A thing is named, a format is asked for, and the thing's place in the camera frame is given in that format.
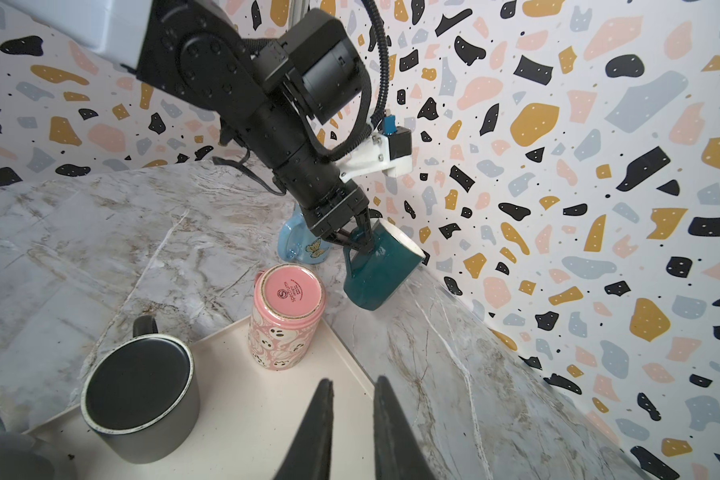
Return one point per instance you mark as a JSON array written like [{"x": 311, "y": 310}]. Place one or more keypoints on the left corner aluminium post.
[{"x": 297, "y": 10}]

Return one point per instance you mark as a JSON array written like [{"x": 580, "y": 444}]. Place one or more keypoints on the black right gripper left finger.
[{"x": 309, "y": 456}]

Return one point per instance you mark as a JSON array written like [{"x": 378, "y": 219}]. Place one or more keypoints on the dark teal mug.
[{"x": 371, "y": 278}]

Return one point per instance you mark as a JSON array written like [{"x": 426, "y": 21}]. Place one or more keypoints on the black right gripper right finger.
[{"x": 396, "y": 451}]

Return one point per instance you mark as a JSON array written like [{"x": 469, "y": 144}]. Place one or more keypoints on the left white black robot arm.
[{"x": 300, "y": 103}]

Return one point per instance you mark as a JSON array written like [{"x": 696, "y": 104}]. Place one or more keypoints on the light blue butterfly mug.
[{"x": 296, "y": 243}]

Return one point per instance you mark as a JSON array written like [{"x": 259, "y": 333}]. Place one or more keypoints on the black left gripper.
[{"x": 327, "y": 202}]

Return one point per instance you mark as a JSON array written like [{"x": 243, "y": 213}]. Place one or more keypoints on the pink ghost pattern mug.
[{"x": 289, "y": 302}]

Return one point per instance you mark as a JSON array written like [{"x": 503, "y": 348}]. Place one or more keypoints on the black mug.
[{"x": 143, "y": 398}]

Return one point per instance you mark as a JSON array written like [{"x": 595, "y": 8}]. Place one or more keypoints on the beige plastic tray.
[{"x": 248, "y": 416}]

